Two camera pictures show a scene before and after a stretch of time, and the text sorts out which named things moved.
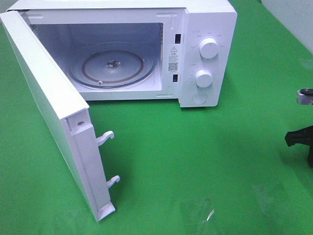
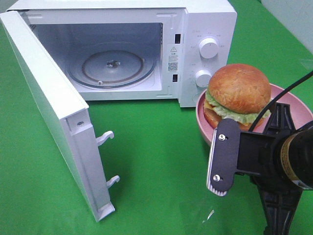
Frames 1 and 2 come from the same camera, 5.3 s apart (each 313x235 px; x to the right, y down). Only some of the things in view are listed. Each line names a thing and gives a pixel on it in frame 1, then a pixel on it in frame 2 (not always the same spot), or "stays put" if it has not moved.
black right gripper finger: (302, 136) → (281, 200)
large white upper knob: (209, 48) stays put
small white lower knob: (203, 78) stays put
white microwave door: (66, 114) stays put
